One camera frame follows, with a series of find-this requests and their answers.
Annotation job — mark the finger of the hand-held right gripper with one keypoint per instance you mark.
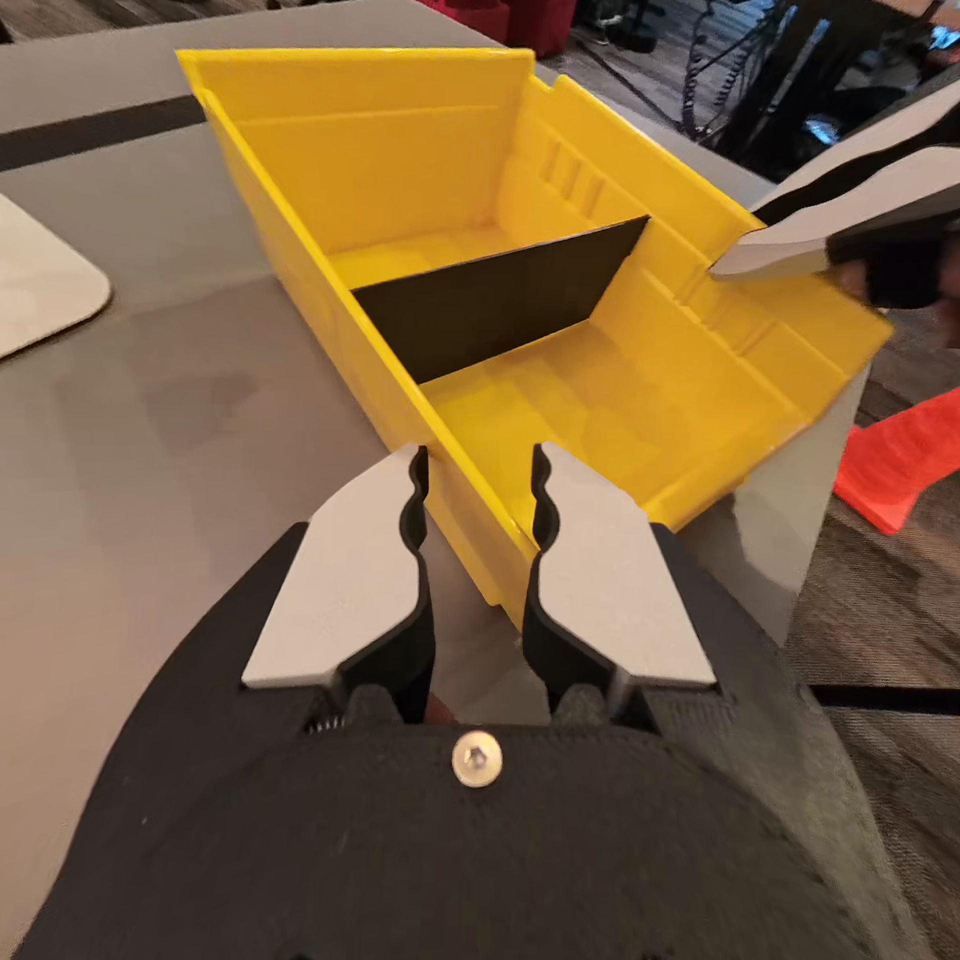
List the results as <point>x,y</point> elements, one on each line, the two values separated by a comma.
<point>780,251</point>
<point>922,112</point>

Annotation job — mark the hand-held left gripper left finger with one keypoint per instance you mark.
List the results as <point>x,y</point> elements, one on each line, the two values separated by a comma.
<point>345,585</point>

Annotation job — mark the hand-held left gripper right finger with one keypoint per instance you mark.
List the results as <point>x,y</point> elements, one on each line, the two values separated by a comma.
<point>622,592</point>

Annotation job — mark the yellow plastic bin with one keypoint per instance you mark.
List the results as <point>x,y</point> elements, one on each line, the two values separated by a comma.
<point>375,150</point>

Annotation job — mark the orange cone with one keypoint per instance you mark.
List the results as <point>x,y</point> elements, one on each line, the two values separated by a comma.
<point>900,457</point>

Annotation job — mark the black bin divider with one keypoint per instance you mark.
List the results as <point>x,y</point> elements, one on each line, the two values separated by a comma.
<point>487,300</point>

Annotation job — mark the red plastic bin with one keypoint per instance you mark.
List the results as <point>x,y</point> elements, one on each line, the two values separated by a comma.
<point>525,22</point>

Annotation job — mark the white rounded pad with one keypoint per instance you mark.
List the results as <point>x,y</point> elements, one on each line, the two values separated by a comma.
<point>45,277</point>

